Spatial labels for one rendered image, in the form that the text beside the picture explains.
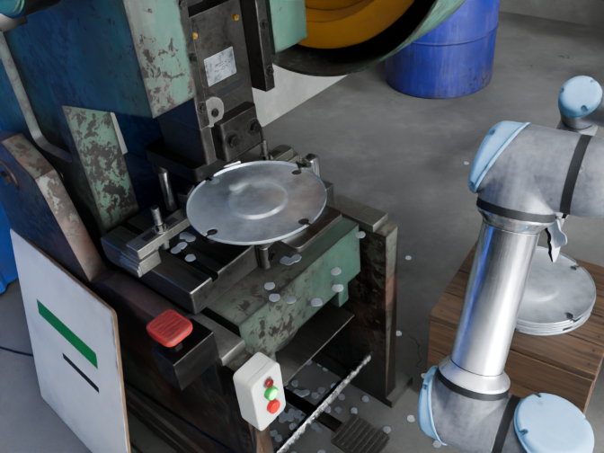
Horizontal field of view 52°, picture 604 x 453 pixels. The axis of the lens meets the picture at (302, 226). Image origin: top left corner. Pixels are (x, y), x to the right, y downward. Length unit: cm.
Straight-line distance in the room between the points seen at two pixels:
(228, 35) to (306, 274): 51
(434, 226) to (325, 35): 122
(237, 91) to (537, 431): 78
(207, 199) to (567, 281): 94
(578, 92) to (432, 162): 161
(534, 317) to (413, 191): 118
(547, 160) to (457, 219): 161
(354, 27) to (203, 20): 37
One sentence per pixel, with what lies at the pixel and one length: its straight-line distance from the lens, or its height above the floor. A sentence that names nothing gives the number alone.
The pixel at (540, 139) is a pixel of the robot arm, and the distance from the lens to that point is 94.
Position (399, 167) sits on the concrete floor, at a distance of 281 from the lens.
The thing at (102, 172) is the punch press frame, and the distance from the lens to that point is 140.
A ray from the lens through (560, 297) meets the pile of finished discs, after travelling 167.
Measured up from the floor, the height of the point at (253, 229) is 78.
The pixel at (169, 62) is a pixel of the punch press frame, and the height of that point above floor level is 113.
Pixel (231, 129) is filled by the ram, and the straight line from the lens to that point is 119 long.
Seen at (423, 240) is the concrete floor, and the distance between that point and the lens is 240.
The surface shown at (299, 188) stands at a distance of 131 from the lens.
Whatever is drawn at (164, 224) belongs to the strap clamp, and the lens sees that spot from 130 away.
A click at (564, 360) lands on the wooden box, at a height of 35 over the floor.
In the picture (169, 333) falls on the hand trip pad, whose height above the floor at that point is 76.
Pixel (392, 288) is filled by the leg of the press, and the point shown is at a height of 44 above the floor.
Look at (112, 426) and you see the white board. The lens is 170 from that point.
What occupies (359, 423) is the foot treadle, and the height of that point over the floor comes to 16.
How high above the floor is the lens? 151
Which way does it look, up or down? 37 degrees down
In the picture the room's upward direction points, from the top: 6 degrees counter-clockwise
